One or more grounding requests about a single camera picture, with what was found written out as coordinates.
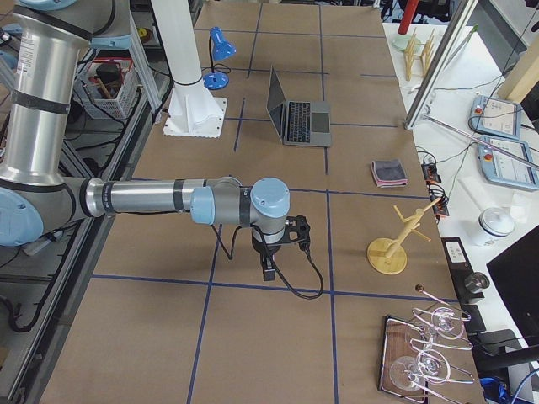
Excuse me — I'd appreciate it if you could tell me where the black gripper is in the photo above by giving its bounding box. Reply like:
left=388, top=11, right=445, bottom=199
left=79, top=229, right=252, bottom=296
left=252, top=229, right=280, bottom=281

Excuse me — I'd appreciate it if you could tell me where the grey laptop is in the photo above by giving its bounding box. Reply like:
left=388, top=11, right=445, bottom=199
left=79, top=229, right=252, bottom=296
left=266, top=67, right=332, bottom=147

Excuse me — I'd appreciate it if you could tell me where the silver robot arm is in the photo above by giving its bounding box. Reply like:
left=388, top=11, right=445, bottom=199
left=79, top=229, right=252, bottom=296
left=1, top=1, right=291, bottom=280

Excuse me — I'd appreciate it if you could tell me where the wooden mug tree stand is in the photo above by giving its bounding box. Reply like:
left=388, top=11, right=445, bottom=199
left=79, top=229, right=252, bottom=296
left=366, top=198, right=440, bottom=275

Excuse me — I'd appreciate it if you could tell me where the folded grey pink cloth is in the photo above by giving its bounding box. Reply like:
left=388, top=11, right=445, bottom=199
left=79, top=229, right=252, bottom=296
left=371, top=159, right=408, bottom=188

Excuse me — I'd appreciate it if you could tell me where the lower clear wine glass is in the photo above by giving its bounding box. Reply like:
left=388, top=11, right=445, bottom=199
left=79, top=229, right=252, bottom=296
left=389, top=349, right=451, bottom=391

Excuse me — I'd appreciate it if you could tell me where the clear wine glass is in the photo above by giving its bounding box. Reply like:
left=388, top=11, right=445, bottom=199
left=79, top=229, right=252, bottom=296
left=389, top=349, right=451, bottom=391
left=431, top=307, right=464, bottom=340

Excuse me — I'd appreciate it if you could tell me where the black orange power strip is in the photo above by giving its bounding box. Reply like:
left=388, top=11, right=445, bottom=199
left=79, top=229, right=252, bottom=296
left=421, top=162, right=450, bottom=221

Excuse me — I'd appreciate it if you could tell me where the upper clear wine glass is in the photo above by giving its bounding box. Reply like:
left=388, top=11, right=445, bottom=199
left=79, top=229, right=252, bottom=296
left=431, top=307, right=464, bottom=340

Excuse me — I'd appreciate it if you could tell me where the black box with white label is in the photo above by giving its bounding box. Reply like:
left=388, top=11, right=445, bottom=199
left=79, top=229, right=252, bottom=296
left=441, top=237, right=472, bottom=303

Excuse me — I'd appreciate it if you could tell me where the metal knob weight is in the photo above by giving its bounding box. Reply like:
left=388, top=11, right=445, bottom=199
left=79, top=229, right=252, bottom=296
left=464, top=272, right=490, bottom=296

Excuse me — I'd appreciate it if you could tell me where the blue desk lamp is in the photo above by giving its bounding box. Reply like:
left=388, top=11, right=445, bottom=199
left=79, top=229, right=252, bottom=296
left=203, top=26, right=237, bottom=90

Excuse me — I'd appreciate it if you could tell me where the white ceramic lidded pot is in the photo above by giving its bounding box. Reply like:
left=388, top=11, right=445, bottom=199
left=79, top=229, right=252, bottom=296
left=472, top=207, right=515, bottom=247

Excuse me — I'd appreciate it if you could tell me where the white plastic basket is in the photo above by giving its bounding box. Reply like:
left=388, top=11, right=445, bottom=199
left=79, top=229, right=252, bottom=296
left=74, top=57, right=138, bottom=120

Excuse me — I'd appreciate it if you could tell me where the black monitor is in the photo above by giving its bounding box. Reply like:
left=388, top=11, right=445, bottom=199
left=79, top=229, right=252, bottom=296
left=487, top=226, right=539, bottom=345

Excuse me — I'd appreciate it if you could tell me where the lower blue teach pendant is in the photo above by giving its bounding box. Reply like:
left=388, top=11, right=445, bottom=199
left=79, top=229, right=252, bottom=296
left=478, top=136, right=538, bottom=190

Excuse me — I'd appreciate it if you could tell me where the blue teach pendant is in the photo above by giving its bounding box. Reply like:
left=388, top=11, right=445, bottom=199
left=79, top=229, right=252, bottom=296
left=468, top=95, right=522, bottom=140
left=478, top=136, right=538, bottom=190

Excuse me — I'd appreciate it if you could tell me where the green glass plate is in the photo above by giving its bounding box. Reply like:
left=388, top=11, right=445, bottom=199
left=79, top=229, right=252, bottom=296
left=392, top=34, right=412, bottom=51

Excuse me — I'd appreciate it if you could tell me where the wooden dish rack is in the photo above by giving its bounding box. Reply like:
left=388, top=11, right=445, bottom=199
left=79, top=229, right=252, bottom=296
left=403, top=30, right=435, bottom=82

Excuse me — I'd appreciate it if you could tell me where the upper blue teach pendant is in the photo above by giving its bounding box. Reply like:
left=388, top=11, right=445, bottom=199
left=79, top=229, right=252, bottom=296
left=468, top=95, right=522, bottom=140

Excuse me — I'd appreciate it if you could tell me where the red cylinder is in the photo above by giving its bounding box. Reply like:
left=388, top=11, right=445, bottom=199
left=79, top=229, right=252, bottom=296
left=398, top=0, right=419, bottom=35

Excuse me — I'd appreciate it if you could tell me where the black braided right cable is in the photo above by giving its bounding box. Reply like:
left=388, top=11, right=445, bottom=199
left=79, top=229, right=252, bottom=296
left=212, top=222, right=325, bottom=300

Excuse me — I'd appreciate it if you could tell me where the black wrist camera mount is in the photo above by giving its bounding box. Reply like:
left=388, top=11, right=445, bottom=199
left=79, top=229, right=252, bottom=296
left=281, top=215, right=311, bottom=253

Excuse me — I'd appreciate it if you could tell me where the white camera stand column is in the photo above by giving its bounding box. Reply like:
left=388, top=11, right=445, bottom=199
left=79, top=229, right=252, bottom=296
left=152, top=0, right=227, bottom=138

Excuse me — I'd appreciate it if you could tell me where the dark tray with wire rack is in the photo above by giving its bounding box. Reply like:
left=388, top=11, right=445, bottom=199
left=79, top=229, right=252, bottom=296
left=377, top=315, right=475, bottom=403

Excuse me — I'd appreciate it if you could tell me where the aluminium frame profile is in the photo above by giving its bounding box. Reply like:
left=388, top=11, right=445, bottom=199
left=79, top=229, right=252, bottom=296
left=404, top=0, right=478, bottom=130

